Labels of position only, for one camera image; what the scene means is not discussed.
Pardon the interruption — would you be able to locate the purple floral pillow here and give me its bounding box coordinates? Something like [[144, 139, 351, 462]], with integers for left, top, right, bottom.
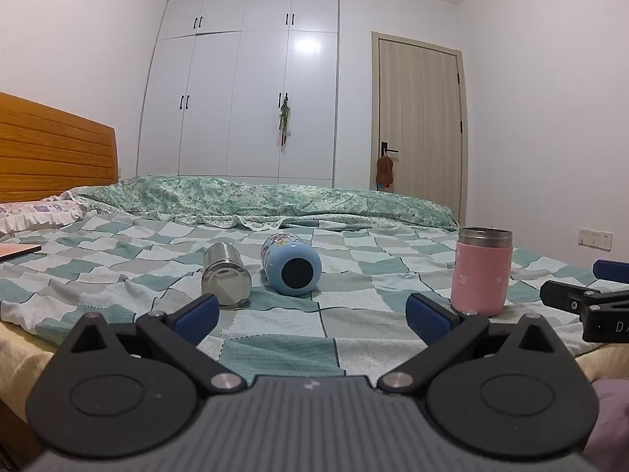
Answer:
[[0, 195, 88, 237]]

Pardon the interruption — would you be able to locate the white wardrobe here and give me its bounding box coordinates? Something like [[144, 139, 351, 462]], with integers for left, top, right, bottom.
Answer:
[[136, 0, 341, 188]]

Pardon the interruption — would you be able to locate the green hanging ornament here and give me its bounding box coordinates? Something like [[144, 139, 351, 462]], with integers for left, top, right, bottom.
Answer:
[[277, 100, 294, 149]]

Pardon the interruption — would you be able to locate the silver steel cup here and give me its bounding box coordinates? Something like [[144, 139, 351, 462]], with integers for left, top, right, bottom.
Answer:
[[201, 242, 253, 310]]

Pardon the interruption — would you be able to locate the wooden headboard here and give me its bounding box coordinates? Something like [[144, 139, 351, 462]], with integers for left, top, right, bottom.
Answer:
[[0, 91, 119, 205]]

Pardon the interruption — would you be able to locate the brown hanging pouch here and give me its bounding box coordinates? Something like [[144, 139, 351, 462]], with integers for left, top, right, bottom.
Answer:
[[375, 154, 397, 186]]

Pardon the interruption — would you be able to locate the white wall socket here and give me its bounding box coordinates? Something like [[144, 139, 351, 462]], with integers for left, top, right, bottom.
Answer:
[[578, 227, 614, 251]]

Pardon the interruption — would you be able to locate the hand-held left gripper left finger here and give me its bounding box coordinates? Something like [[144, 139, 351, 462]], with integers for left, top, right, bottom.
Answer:
[[64, 294, 247, 397]]

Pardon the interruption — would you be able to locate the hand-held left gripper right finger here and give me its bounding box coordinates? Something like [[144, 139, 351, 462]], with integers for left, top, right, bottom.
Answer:
[[376, 292, 567, 397]]

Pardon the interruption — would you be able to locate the pink flat book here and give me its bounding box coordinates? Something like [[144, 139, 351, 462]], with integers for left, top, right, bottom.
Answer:
[[0, 243, 43, 264]]

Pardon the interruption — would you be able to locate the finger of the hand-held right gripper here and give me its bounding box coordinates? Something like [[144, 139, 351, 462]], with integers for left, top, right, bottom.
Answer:
[[592, 260, 629, 286], [539, 280, 606, 315]]

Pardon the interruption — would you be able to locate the beige wooden door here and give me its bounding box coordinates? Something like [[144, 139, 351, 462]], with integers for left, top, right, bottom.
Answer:
[[372, 31, 467, 228]]

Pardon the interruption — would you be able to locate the purple cloth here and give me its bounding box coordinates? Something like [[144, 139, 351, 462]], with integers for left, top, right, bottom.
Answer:
[[584, 378, 629, 457]]

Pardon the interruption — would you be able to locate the pink cup with steel rim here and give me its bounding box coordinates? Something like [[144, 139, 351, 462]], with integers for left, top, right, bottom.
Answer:
[[451, 227, 513, 318]]

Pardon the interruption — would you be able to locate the blue printed cup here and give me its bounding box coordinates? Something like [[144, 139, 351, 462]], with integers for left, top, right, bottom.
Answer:
[[260, 232, 323, 297]]

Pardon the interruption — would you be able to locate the yellow mattress cover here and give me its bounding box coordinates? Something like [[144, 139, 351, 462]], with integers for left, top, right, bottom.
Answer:
[[0, 321, 629, 406]]

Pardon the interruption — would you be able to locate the green floral quilt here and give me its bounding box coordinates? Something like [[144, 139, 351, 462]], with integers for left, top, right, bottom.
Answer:
[[74, 175, 459, 233]]

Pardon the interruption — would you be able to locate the green checkered bed sheet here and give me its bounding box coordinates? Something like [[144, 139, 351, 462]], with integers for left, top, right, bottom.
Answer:
[[0, 212, 629, 375]]

